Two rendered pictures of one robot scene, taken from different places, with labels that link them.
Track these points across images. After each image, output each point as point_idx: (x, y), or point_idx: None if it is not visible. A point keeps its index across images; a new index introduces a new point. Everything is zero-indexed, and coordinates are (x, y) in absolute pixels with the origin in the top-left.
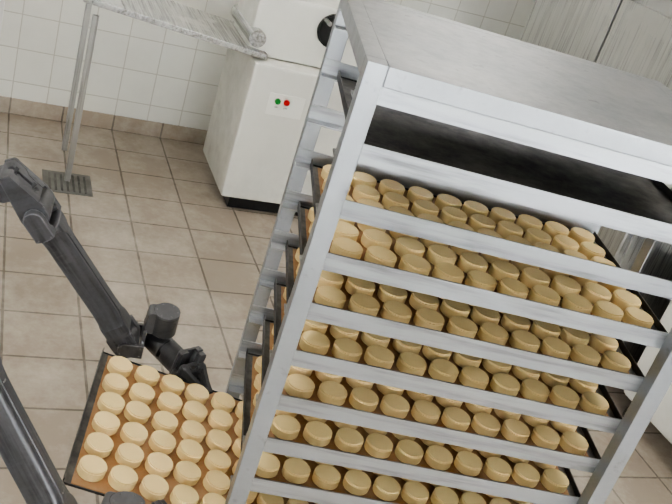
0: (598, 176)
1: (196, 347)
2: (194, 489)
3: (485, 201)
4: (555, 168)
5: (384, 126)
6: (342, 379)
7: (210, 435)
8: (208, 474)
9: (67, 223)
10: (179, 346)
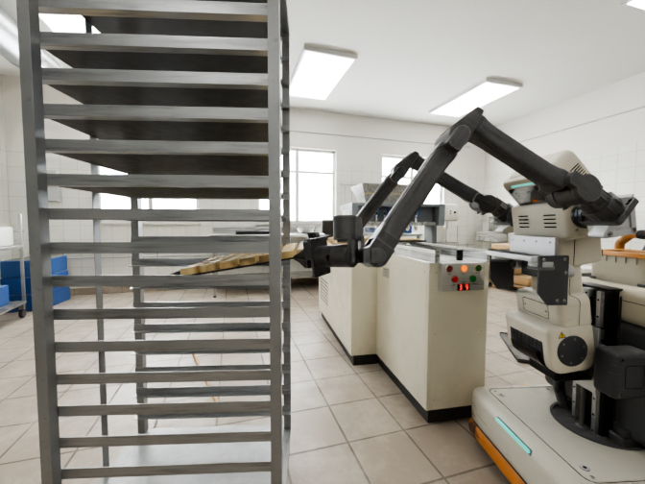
0: (128, 20)
1: (312, 238)
2: (301, 242)
3: (130, 38)
4: (159, 25)
5: (257, 33)
6: (245, 171)
7: (295, 246)
8: (295, 244)
9: (433, 151)
10: (326, 246)
